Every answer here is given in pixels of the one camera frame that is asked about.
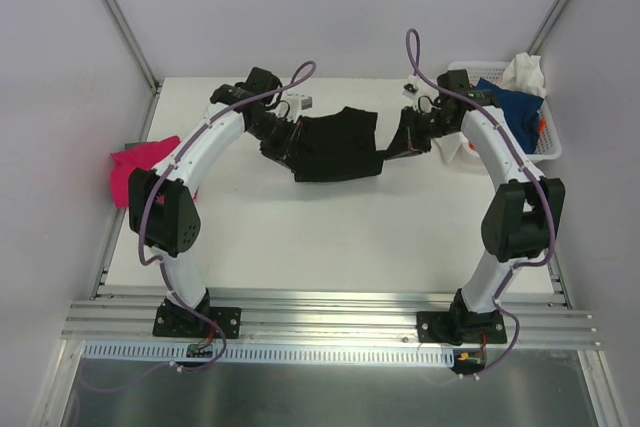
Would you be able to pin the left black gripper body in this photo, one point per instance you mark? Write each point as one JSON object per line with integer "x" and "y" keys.
{"x": 279, "y": 145}

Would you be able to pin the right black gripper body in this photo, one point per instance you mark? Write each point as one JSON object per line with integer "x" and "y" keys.
{"x": 410, "y": 132}

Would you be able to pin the black t shirt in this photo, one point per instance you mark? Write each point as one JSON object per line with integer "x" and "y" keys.
{"x": 336, "y": 148}

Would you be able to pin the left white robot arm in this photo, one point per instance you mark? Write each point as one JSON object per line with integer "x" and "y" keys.
{"x": 162, "y": 209}

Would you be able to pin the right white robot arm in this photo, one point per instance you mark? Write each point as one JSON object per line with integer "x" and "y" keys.
{"x": 519, "y": 229}

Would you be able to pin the white t shirt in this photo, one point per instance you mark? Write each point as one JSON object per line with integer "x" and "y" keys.
{"x": 452, "y": 145}

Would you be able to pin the blue t shirt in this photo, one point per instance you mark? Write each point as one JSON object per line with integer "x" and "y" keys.
{"x": 521, "y": 111}

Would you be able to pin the white cloth in basket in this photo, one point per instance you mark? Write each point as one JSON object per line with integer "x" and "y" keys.
{"x": 524, "y": 74}

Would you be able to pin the white plastic basket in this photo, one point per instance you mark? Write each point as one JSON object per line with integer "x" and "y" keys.
{"x": 549, "y": 147}

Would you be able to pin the folded pink t shirt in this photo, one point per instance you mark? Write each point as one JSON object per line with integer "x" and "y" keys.
{"x": 142, "y": 155}

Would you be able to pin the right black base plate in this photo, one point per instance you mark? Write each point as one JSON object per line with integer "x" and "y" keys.
{"x": 443, "y": 327}

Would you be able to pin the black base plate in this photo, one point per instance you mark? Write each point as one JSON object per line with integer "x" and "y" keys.
{"x": 443, "y": 327}
{"x": 172, "y": 321}

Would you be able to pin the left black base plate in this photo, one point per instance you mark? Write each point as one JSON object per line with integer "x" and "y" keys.
{"x": 172, "y": 321}

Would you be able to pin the aluminium mounting rail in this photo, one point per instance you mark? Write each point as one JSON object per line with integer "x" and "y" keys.
{"x": 349, "y": 318}

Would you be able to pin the white slotted cable duct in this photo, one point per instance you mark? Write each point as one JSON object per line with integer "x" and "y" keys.
{"x": 272, "y": 354}

